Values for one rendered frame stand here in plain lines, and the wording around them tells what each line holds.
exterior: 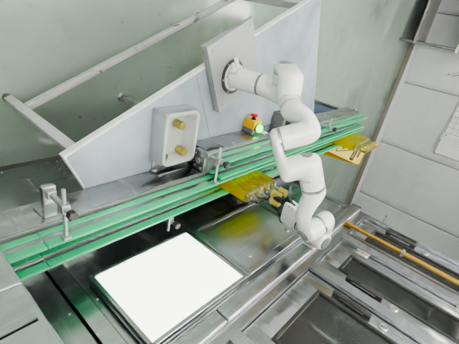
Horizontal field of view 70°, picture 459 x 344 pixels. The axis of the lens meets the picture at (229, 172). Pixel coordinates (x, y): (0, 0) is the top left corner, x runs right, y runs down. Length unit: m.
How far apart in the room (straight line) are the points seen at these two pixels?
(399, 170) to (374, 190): 0.67
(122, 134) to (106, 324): 0.64
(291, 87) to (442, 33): 5.94
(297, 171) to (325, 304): 0.52
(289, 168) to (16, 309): 0.80
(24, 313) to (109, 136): 0.74
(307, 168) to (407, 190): 6.41
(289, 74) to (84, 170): 0.81
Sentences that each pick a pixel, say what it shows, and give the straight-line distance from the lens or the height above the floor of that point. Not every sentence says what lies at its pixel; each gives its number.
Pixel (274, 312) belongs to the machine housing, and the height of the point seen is 1.46.
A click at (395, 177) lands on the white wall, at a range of 7.45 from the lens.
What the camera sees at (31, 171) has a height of 0.17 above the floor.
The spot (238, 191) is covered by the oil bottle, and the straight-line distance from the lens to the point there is 1.47.
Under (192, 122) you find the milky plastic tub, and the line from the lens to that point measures 1.40.
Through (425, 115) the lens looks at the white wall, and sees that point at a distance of 7.12.
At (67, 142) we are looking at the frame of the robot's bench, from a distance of 1.35.
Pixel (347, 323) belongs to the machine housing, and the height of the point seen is 1.66.
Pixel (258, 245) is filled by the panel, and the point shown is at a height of 1.23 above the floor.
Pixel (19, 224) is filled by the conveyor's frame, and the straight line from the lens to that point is 1.15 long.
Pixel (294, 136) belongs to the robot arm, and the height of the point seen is 1.27.
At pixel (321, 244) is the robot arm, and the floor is 1.46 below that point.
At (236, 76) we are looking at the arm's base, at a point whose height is 0.84.
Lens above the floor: 1.75
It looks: 33 degrees down
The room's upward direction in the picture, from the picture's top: 119 degrees clockwise
